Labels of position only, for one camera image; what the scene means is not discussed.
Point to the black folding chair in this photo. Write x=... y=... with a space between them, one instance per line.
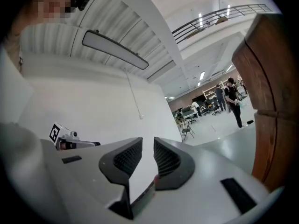
x=187 y=130

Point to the person's head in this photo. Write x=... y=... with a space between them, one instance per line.
x=52 y=1

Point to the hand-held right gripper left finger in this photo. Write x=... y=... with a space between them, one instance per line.
x=121 y=169

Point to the black office chair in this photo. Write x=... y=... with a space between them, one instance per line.
x=216 y=108

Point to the brown wooden cabinet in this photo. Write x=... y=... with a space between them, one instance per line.
x=273 y=97

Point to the white office desk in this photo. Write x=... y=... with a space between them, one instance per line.
x=190 y=112

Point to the small black floor object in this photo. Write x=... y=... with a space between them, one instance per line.
x=250 y=122

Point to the long oval ceiling lamp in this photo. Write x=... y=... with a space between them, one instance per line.
x=115 y=48

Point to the black metal balcony railing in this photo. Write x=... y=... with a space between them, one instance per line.
x=210 y=17

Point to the grey vacuum cleaner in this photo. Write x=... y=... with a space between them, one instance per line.
x=205 y=195

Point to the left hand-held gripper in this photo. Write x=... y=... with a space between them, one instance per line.
x=70 y=140

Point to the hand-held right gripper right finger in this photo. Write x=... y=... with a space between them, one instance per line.
x=174 y=169

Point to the rectangular ceiling light panel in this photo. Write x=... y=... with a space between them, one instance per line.
x=229 y=68
x=202 y=75

